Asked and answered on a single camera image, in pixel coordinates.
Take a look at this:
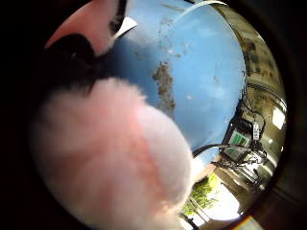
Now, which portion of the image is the white cable tag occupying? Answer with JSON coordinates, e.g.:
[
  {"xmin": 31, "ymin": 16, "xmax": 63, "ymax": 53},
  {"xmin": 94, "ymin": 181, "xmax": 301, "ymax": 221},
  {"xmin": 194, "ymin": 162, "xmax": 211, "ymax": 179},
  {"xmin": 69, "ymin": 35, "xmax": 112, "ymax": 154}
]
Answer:
[{"xmin": 252, "ymin": 122, "xmax": 261, "ymax": 142}]

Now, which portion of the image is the black device with green screen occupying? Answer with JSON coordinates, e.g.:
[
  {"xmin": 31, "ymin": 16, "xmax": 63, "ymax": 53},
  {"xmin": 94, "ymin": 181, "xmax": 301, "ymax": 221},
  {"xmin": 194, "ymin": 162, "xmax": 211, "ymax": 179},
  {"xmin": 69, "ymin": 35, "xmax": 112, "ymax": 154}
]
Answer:
[{"xmin": 221, "ymin": 115, "xmax": 261, "ymax": 163}]

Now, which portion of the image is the black cable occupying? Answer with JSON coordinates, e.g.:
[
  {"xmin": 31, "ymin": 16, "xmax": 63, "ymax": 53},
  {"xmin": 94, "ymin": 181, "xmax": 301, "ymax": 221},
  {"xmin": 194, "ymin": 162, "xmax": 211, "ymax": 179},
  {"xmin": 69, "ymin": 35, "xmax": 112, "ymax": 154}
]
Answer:
[{"xmin": 191, "ymin": 143, "xmax": 253, "ymax": 158}]

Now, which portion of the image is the pink and white soft toy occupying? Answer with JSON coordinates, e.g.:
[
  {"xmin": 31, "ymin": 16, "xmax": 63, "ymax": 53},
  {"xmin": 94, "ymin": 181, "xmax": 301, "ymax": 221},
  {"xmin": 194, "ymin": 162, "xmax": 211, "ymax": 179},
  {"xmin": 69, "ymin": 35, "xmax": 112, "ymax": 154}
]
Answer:
[{"xmin": 30, "ymin": 0, "xmax": 197, "ymax": 230}]

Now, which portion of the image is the green plant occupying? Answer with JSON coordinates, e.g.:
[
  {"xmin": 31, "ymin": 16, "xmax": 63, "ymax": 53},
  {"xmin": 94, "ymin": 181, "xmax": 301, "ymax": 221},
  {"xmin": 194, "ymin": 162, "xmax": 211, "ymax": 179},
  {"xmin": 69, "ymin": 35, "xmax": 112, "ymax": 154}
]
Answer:
[{"xmin": 182, "ymin": 173, "xmax": 222, "ymax": 217}]

